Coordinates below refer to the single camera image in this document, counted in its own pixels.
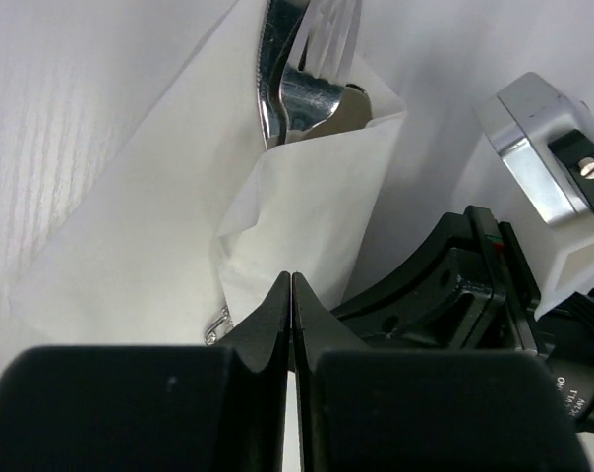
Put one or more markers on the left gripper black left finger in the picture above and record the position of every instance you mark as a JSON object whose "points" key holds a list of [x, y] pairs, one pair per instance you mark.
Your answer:
{"points": [[152, 408]]}

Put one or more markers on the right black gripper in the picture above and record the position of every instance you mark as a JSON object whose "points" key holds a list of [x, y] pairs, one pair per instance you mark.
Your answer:
{"points": [[449, 291]]}

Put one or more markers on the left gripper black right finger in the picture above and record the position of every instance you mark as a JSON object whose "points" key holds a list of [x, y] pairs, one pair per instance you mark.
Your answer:
{"points": [[367, 409]]}

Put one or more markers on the white paper napkin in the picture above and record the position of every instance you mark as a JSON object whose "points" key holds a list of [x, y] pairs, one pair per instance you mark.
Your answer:
{"points": [[196, 215]]}

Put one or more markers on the silver fork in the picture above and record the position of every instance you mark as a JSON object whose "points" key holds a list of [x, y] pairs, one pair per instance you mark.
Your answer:
{"points": [[319, 62]]}

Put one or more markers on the silver knife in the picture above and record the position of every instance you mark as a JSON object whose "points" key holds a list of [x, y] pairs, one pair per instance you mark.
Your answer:
{"points": [[280, 22]]}

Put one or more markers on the silver spoon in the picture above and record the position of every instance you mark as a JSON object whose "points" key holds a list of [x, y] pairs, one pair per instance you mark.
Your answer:
{"points": [[353, 113]]}

